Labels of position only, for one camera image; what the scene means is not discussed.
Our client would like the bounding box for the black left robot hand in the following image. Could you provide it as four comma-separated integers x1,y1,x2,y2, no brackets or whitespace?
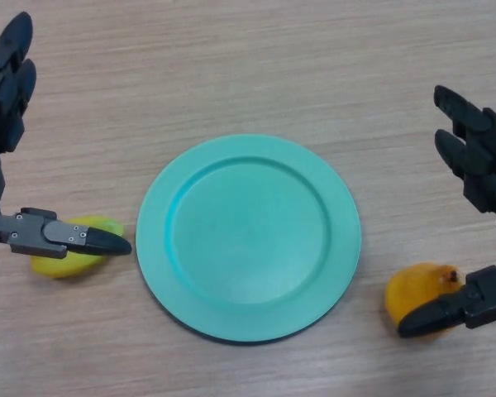
0,12,132,260

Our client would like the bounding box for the teal green round plate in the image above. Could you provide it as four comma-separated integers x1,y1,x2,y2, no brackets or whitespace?
135,132,363,343

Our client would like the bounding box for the yellow green starfruit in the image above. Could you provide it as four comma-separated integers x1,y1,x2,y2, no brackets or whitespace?
29,214,125,279

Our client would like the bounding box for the yellow orange pear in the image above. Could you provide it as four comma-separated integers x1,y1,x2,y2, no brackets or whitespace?
384,262,466,341

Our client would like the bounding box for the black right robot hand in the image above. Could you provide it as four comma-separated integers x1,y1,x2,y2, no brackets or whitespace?
397,85,496,338

